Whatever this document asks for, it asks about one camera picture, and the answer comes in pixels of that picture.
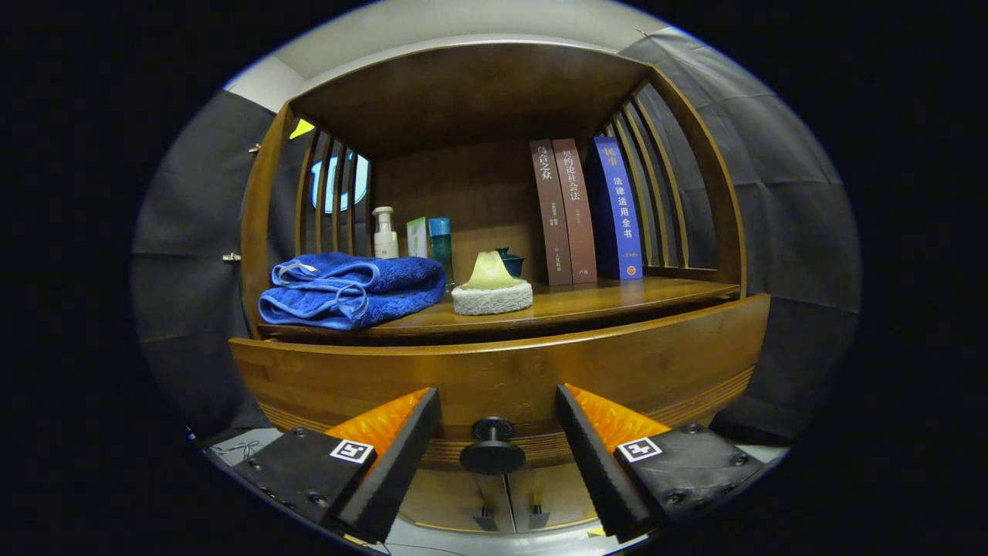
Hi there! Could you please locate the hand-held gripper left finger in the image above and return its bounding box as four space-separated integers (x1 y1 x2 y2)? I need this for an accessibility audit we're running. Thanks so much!
232 386 442 545

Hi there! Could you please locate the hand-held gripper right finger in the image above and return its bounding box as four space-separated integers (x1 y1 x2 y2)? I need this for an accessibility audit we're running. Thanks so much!
556 383 773 544

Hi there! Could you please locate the wooden drawer with black knob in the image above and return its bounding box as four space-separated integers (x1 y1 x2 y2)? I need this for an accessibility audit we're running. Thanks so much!
229 293 771 475

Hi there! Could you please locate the yellow-green handled scrub brush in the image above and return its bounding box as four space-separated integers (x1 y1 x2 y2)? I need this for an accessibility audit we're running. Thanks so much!
451 250 533 316

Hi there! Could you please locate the wooden countertop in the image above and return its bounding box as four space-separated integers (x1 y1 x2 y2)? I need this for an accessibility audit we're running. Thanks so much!
259 276 740 341

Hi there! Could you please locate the wooden cabinet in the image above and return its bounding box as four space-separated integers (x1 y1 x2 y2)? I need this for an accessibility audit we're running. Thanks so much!
229 42 773 534

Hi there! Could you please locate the folded blue towel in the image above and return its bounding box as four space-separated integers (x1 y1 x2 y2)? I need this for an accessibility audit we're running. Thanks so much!
258 252 447 331

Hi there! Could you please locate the white pump bottle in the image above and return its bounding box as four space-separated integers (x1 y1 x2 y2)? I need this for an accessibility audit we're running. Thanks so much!
373 206 400 259

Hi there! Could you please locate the teal bottle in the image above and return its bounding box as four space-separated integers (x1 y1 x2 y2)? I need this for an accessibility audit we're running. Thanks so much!
428 217 454 285

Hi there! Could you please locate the reddish brown book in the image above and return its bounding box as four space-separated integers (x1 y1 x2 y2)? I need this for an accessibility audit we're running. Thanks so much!
552 138 597 284

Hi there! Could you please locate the dark brown book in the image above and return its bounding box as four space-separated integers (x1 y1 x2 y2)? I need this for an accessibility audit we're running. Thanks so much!
530 139 574 286

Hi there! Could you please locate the blue book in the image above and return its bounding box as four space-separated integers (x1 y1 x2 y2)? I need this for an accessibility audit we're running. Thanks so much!
590 136 644 280

